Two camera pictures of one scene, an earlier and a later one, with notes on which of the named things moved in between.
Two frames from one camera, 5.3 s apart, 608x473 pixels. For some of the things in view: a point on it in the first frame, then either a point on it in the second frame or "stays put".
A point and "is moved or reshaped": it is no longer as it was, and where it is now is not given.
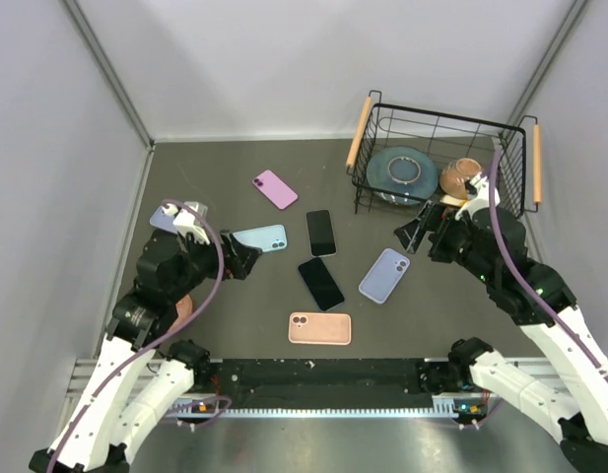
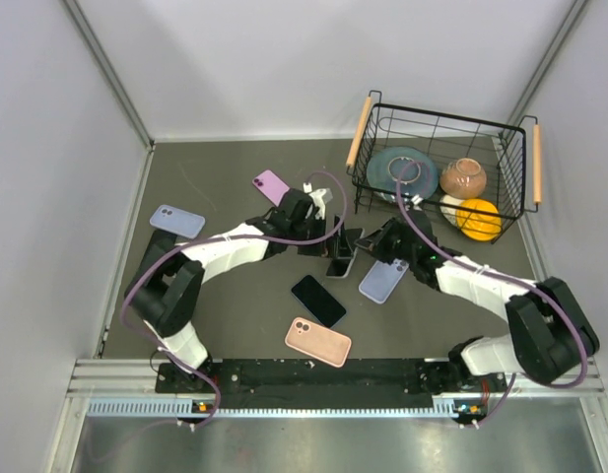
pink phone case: x=323 y=328 to x=318 y=341
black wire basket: x=406 y=156 stays put
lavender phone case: x=384 y=276 stays put
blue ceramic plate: x=402 y=175 stays put
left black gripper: x=240 y=259 to x=340 y=243
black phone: x=320 y=233 is moved or reshaped
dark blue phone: x=321 y=284 to x=317 y=302
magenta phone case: x=275 y=189 stays put
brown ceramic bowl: x=455 y=175 stays put
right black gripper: x=441 y=218 to x=379 y=238
